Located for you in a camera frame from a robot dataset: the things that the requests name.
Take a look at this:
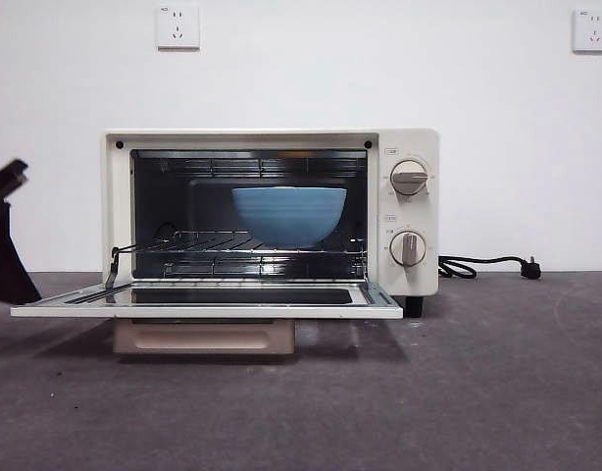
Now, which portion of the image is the oven door with beige handle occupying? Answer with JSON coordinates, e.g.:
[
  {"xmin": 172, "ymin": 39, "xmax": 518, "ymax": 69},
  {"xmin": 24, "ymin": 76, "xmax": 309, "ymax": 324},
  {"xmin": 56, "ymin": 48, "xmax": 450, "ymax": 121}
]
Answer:
[{"xmin": 10, "ymin": 284, "xmax": 405, "ymax": 355}]

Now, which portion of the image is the white wall socket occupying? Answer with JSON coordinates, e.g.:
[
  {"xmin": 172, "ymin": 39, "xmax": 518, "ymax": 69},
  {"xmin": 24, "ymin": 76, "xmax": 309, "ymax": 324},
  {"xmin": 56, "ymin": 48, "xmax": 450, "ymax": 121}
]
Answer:
[
  {"xmin": 157, "ymin": 4, "xmax": 202, "ymax": 52},
  {"xmin": 573, "ymin": 8, "xmax": 602, "ymax": 55}
]

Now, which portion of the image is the beige oven knob with wide grip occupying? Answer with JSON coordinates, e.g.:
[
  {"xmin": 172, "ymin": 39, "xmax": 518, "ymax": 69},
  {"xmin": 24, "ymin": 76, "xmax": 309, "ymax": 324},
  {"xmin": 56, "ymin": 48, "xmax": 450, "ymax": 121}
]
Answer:
[{"xmin": 389, "ymin": 160, "xmax": 433, "ymax": 196}]

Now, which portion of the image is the blue bowl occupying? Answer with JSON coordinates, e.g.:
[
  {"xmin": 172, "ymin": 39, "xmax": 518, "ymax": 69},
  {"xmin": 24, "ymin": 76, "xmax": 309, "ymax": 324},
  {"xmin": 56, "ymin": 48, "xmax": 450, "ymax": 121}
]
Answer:
[{"xmin": 230, "ymin": 186, "xmax": 348, "ymax": 249}]

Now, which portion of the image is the beige oven knob with narrow grip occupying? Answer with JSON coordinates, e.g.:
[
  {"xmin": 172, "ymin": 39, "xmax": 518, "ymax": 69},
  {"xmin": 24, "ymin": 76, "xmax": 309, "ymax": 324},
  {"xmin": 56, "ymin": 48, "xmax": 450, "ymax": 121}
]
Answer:
[{"xmin": 389, "ymin": 229, "xmax": 427, "ymax": 268}]

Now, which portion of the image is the metal wire oven rack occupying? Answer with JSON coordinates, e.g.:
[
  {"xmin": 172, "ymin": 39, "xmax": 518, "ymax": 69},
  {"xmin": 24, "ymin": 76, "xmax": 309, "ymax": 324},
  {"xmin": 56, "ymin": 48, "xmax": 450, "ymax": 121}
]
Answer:
[{"xmin": 133, "ymin": 229, "xmax": 370, "ymax": 256}]

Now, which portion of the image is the black power cable with plug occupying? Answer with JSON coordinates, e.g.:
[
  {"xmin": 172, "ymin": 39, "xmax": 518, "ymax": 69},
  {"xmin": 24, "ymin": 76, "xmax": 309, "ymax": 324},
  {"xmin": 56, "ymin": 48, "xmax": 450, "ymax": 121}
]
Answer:
[{"xmin": 437, "ymin": 253, "xmax": 545, "ymax": 282}]

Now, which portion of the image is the white Toshiba toaster oven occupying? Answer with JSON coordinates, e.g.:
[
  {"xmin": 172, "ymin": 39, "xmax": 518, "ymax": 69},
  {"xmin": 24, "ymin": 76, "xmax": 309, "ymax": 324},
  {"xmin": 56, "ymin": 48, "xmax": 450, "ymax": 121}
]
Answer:
[{"xmin": 104, "ymin": 128, "xmax": 440, "ymax": 318}]

